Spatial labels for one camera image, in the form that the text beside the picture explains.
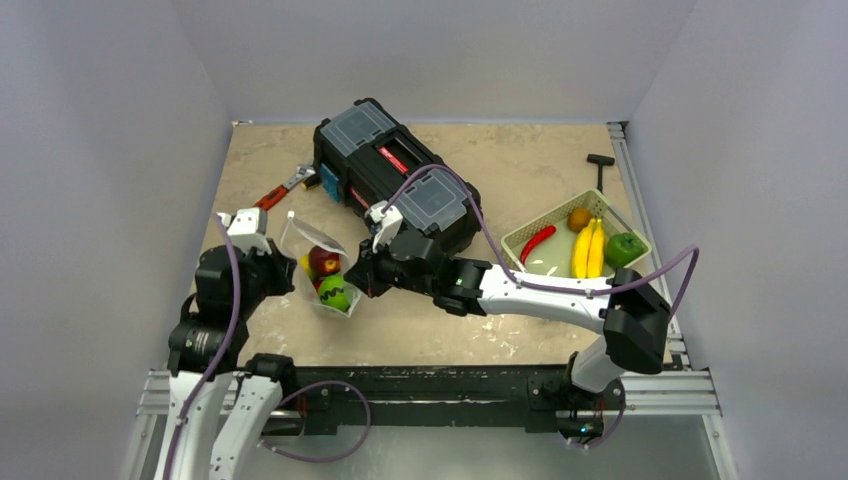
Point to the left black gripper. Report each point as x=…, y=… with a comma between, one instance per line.
x=281, y=265

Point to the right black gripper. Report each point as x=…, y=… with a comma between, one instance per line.
x=370, y=269

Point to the green toy watermelon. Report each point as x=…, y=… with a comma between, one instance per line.
x=332, y=292

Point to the dark red apple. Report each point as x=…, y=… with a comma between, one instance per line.
x=324, y=262

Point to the clear zip top bag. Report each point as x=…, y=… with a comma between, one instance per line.
x=297, y=238

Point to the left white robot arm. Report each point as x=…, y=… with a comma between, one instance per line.
x=217, y=409

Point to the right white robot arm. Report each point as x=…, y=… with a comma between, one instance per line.
x=628, y=315

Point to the black plastic toolbox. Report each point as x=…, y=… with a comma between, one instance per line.
x=363, y=155

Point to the red chili pepper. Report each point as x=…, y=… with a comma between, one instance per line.
x=539, y=237

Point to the brown kiwi fruit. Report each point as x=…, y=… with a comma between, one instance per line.
x=578, y=219

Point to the yellow banana bunch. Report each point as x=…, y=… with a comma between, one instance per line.
x=588, y=252

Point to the green bell pepper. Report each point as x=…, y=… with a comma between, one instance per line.
x=622, y=249

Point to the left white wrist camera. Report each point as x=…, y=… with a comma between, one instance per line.
x=247, y=230

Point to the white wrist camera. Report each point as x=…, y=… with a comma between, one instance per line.
x=386, y=221
x=247, y=230

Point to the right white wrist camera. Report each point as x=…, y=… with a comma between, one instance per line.
x=386, y=221

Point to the red handled adjustable wrench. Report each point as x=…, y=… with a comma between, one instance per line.
x=305, y=175

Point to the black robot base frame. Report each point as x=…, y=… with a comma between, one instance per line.
x=534, y=398

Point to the black T-handle tool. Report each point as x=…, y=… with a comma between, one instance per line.
x=601, y=162

